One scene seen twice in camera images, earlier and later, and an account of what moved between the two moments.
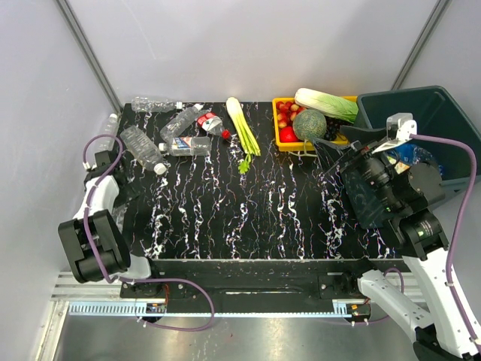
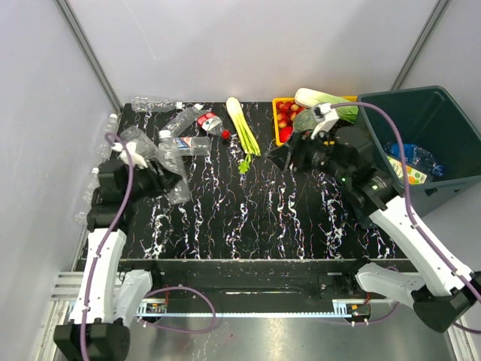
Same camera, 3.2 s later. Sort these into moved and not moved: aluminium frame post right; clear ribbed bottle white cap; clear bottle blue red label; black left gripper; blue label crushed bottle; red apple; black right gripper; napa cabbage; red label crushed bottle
Moved: clear ribbed bottle white cap; black left gripper; black right gripper
Not moved: clear bottle blue red label; aluminium frame post right; blue label crushed bottle; red label crushed bottle; napa cabbage; red apple
